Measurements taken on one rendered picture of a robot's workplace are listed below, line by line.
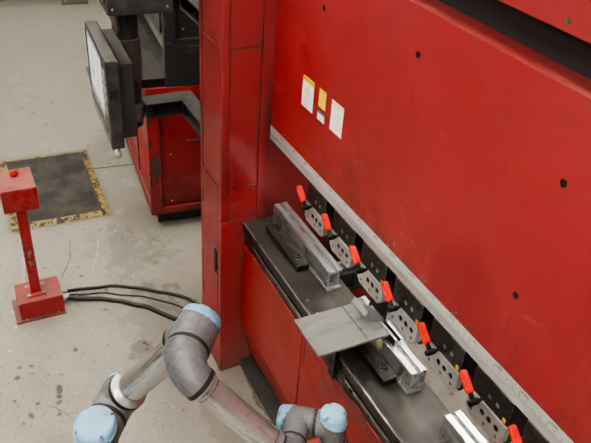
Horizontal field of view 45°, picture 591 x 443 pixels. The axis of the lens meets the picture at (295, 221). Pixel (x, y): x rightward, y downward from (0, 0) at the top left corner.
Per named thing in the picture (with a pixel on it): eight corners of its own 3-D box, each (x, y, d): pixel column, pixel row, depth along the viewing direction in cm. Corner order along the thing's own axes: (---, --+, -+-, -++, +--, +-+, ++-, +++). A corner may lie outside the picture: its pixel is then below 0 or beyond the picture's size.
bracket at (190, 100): (141, 110, 325) (140, 96, 321) (191, 103, 335) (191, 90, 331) (167, 149, 296) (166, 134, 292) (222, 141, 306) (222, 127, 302)
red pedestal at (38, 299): (11, 301, 380) (-17, 168, 333) (59, 290, 390) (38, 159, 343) (17, 325, 365) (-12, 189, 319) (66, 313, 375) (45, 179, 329)
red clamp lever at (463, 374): (459, 371, 188) (471, 407, 186) (471, 366, 189) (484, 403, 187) (456, 371, 189) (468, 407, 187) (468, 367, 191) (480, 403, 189)
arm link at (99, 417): (69, 464, 198) (63, 433, 191) (90, 427, 209) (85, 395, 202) (109, 474, 197) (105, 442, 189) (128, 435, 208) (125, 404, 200)
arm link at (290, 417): (272, 427, 191) (312, 433, 189) (280, 396, 200) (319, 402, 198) (273, 446, 195) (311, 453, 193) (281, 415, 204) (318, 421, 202)
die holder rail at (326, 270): (273, 222, 304) (273, 204, 299) (285, 220, 306) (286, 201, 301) (326, 292, 268) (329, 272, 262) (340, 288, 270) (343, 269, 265)
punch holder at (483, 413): (463, 407, 196) (476, 365, 187) (487, 397, 200) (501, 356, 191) (498, 447, 186) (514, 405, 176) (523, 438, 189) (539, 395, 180)
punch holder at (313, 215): (303, 217, 269) (307, 180, 260) (324, 213, 272) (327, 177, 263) (322, 239, 258) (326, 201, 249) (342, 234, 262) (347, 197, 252)
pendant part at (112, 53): (91, 102, 306) (83, 20, 286) (120, 98, 311) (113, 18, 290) (111, 149, 273) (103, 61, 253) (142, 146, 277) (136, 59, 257)
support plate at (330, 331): (294, 322, 236) (294, 319, 235) (361, 302, 246) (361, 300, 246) (318, 358, 223) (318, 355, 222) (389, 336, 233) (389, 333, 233)
